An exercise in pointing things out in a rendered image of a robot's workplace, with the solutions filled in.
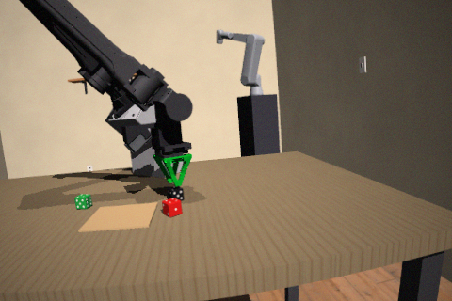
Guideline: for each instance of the tan flat mat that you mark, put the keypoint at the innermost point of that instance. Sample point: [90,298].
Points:
[121,217]

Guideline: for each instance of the green die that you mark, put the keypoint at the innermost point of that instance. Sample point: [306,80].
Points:
[83,201]

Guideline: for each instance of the red die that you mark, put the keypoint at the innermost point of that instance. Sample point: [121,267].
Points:
[172,207]

